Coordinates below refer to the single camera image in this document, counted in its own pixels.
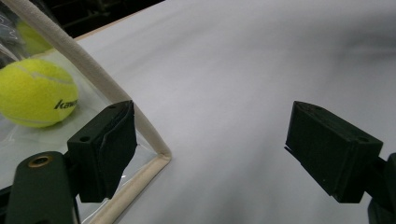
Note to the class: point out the clear plastic bag beige trim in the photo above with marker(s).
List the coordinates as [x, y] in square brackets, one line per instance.
[93, 74]

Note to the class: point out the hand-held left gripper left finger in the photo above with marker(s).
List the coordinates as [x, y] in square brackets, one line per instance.
[106, 149]

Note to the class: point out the yellow tennis ball black logo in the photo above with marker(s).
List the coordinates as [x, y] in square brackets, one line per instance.
[34, 93]

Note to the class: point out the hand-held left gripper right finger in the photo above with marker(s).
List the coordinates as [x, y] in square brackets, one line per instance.
[330, 149]

